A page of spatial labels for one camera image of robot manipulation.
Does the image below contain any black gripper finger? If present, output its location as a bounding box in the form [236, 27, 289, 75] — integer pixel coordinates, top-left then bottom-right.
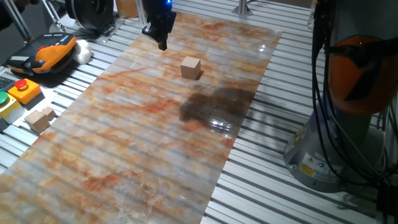
[167, 12, 177, 35]
[142, 24, 169, 52]

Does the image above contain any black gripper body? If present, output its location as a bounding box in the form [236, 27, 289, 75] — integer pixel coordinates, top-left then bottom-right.
[142, 0, 177, 26]

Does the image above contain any small wooden cube block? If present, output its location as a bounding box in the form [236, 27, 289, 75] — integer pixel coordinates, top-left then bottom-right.
[180, 56, 201, 81]

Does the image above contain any brown cardboard box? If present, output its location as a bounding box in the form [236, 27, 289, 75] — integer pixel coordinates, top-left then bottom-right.
[115, 0, 140, 19]

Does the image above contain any black filament spool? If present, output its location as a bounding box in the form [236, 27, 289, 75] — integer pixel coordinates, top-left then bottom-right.
[64, 0, 115, 32]

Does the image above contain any white rounded lump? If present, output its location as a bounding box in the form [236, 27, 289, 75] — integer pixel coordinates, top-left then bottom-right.
[73, 39, 93, 65]

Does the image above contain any thin aluminium tripod strut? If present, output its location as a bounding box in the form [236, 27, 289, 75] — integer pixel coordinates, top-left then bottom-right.
[41, 0, 67, 32]

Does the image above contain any orange marble patterned mat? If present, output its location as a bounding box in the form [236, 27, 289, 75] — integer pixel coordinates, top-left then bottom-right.
[0, 11, 283, 224]

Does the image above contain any orange black teach pendant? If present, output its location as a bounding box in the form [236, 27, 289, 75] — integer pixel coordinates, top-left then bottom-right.
[5, 32, 78, 77]

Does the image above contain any small spare wooden cube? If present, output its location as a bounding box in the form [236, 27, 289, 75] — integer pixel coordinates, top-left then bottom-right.
[42, 107, 58, 121]

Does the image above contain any thick aluminium tripod strut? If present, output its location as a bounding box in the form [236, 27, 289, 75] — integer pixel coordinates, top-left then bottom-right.
[2, 0, 34, 43]

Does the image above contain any orange box red button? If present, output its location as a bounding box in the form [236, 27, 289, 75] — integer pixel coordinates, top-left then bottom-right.
[7, 78, 42, 105]

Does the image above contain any large spare wooden cube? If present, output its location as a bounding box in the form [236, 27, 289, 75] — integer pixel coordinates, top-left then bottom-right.
[24, 110, 51, 134]

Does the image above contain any black keyboard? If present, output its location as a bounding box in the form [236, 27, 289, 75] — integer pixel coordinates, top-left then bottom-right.
[0, 76, 16, 93]

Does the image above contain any yellow box green button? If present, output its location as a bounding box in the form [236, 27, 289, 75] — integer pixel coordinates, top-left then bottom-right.
[0, 91, 25, 124]

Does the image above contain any silver metal post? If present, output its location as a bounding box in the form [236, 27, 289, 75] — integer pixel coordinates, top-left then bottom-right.
[232, 0, 253, 16]

